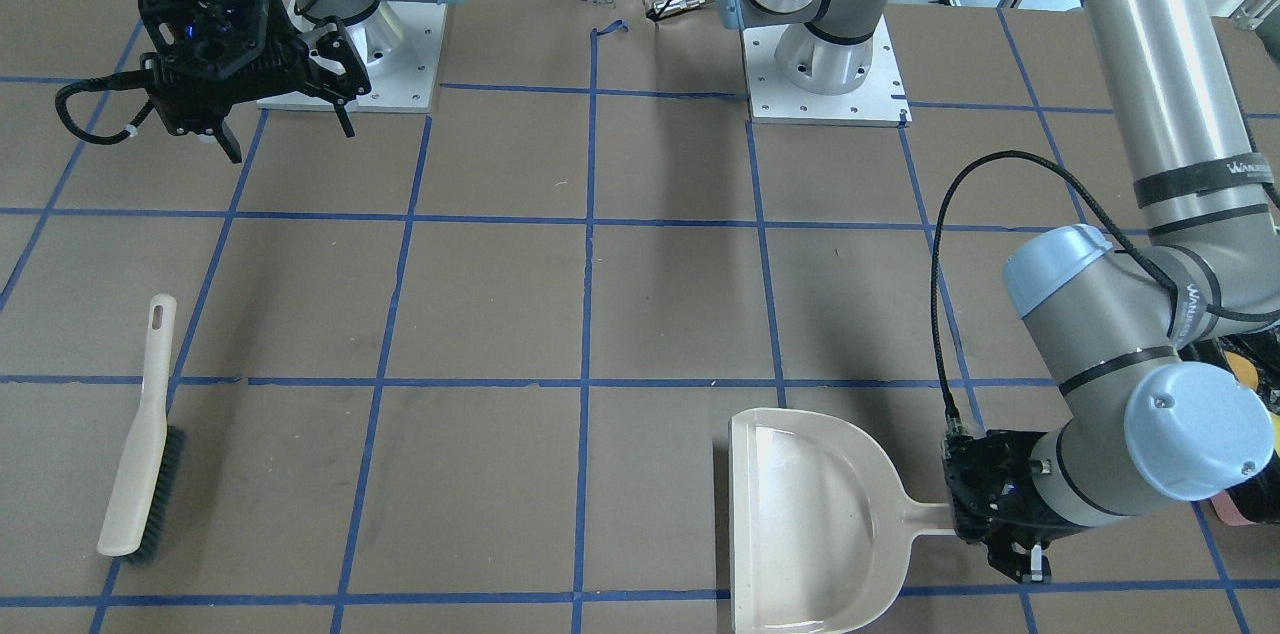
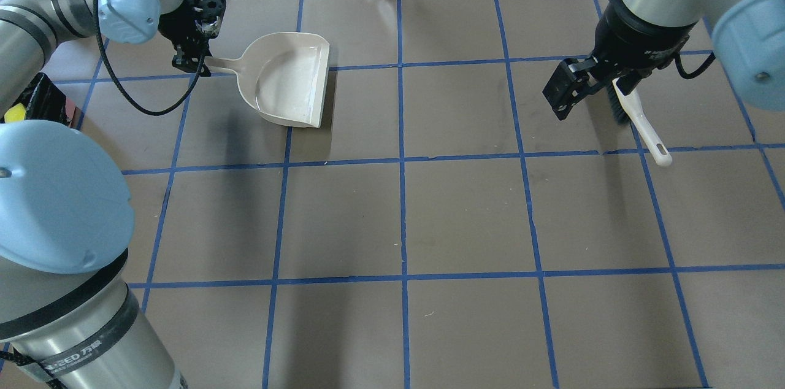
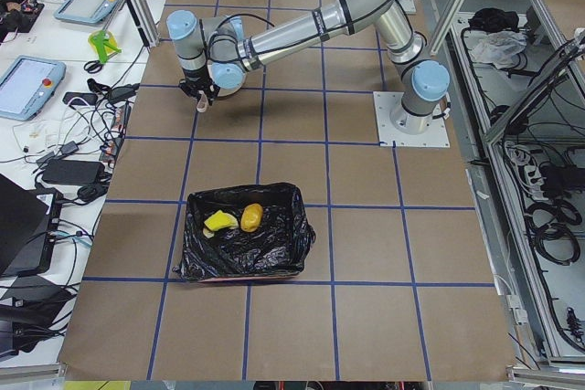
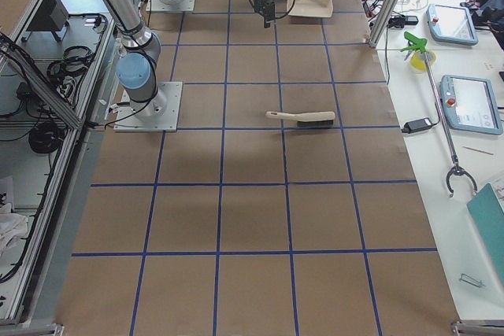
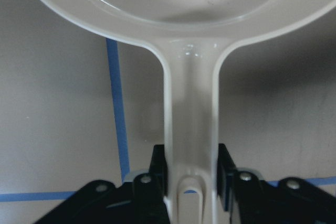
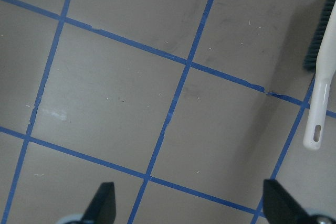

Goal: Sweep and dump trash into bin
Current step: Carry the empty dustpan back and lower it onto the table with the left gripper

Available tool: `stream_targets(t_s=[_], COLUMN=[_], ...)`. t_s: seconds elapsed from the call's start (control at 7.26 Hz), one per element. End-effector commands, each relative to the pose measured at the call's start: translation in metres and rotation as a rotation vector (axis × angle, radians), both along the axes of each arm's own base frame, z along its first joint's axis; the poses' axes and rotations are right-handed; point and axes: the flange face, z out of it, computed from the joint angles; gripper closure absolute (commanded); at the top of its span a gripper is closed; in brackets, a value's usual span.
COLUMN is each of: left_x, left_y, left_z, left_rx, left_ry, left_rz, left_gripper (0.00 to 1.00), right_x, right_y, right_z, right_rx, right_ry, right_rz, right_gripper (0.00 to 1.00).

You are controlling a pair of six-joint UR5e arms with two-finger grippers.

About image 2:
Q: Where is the beige plastic dustpan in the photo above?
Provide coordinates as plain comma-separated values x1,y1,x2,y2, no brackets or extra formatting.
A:
204,32,331,128

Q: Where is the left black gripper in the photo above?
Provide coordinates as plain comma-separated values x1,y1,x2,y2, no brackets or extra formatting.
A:
159,0,226,77

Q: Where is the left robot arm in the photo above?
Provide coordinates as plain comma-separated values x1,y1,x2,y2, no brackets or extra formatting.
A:
2,0,224,388

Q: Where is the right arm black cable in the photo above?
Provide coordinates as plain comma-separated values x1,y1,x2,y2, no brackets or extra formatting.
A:
673,48,717,80

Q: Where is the black lined trash bin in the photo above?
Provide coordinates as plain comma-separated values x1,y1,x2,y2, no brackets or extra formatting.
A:
17,72,82,128

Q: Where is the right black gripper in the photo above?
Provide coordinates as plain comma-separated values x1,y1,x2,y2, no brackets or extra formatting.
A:
542,6,691,121

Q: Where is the yellow green sponge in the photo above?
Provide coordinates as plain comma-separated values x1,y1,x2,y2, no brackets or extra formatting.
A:
3,104,27,123

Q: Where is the white hand brush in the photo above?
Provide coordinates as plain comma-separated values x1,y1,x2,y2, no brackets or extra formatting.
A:
608,78,673,166

